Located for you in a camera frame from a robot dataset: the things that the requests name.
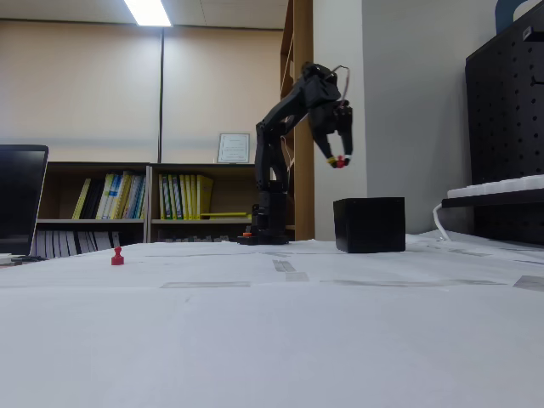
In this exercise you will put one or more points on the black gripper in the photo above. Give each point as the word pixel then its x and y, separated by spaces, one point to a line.
pixel 332 124

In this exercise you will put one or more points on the red pawn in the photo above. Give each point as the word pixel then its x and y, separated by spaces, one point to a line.
pixel 117 257
pixel 340 162

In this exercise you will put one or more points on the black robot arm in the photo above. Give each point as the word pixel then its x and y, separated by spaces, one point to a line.
pixel 272 170

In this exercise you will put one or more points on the black box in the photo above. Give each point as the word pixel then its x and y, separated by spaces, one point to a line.
pixel 370 225

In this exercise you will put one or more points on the framed white notice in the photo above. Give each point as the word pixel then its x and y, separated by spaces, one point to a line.
pixel 234 148

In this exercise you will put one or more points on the tall wooden bookshelf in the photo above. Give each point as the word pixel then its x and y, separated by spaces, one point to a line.
pixel 304 42

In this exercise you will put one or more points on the wide yellow binder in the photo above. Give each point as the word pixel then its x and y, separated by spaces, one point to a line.
pixel 205 197

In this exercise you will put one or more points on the low wooden bookshelf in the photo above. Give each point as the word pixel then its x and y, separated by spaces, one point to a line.
pixel 98 165
pixel 191 167

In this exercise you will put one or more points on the long clear tape strip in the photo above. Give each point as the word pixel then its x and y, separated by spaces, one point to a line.
pixel 404 283

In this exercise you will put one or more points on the white keyboard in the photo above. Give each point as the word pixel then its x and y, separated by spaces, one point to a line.
pixel 501 185

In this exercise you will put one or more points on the black pegboard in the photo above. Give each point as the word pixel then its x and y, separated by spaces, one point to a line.
pixel 501 106

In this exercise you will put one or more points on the black vertical pole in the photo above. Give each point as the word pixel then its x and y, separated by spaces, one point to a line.
pixel 161 85

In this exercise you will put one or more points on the white paper table cover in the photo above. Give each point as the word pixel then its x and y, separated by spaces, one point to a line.
pixel 255 340

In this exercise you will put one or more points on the blue chair back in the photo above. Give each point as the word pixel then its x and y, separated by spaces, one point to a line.
pixel 503 13

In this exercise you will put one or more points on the ceiling light panel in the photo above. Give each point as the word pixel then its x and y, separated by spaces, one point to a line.
pixel 146 10

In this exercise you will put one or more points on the slanted yellow book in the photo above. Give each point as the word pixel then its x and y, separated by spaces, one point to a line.
pixel 81 199

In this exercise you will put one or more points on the black laptop screen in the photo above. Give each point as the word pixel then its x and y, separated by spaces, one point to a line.
pixel 17 200

